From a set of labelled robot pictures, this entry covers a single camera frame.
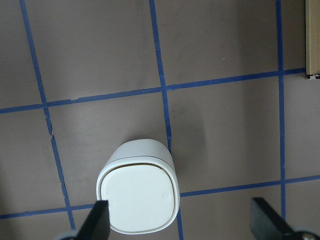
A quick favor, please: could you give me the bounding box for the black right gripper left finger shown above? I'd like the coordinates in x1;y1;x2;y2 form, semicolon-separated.
75;200;111;240

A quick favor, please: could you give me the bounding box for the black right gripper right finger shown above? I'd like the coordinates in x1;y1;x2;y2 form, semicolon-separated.
250;197;304;240

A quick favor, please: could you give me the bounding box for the white trash can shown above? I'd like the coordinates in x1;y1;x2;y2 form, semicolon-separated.
96;139;180;235

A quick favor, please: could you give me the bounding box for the wooden box with grid cloth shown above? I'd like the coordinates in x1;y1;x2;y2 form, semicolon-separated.
305;0;320;80

